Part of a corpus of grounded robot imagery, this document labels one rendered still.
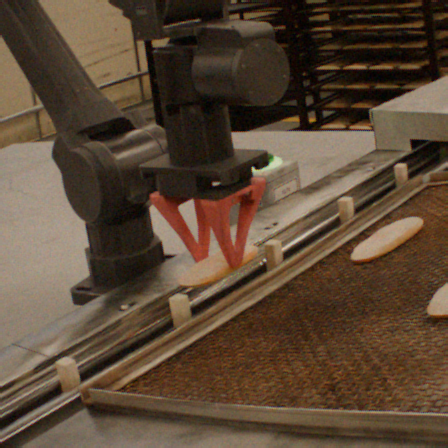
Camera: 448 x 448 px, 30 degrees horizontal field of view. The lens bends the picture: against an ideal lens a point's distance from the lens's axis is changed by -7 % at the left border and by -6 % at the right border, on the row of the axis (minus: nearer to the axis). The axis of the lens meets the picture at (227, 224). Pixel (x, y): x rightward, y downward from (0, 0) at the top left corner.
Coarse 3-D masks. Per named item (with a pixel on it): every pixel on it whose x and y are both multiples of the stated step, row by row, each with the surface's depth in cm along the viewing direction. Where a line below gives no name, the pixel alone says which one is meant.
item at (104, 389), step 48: (432, 192) 87; (336, 240) 78; (432, 240) 71; (288, 288) 70; (432, 288) 59; (192, 336) 64; (240, 336) 62; (288, 336) 59; (336, 336) 56; (96, 384) 57; (192, 384) 55; (240, 384) 53; (384, 384) 46; (432, 384) 44; (336, 432) 42; (384, 432) 40; (432, 432) 38
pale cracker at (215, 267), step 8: (248, 248) 82; (256, 248) 83; (216, 256) 81; (248, 256) 81; (200, 264) 80; (208, 264) 79; (216, 264) 79; (224, 264) 79; (240, 264) 80; (192, 272) 79; (200, 272) 78; (208, 272) 78; (216, 272) 78; (224, 272) 79; (184, 280) 78; (192, 280) 77; (200, 280) 77; (208, 280) 78; (216, 280) 78
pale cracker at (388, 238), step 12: (384, 228) 74; (396, 228) 74; (408, 228) 73; (420, 228) 75; (372, 240) 72; (384, 240) 71; (396, 240) 72; (360, 252) 71; (372, 252) 70; (384, 252) 71
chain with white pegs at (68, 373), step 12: (444, 144) 117; (444, 156) 117; (396, 168) 107; (396, 180) 108; (408, 180) 111; (348, 204) 97; (348, 216) 97; (276, 240) 87; (276, 252) 87; (276, 264) 87; (180, 300) 76; (180, 312) 77; (60, 360) 67; (72, 360) 67; (60, 372) 67; (72, 372) 67; (72, 384) 67; (36, 408) 66
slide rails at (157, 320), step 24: (408, 168) 112; (360, 192) 105; (336, 216) 98; (288, 240) 93; (264, 264) 88; (216, 288) 83; (240, 288) 82; (168, 312) 79; (120, 336) 75; (144, 336) 75; (96, 360) 71; (120, 360) 71; (48, 384) 68; (0, 408) 64; (0, 432) 61
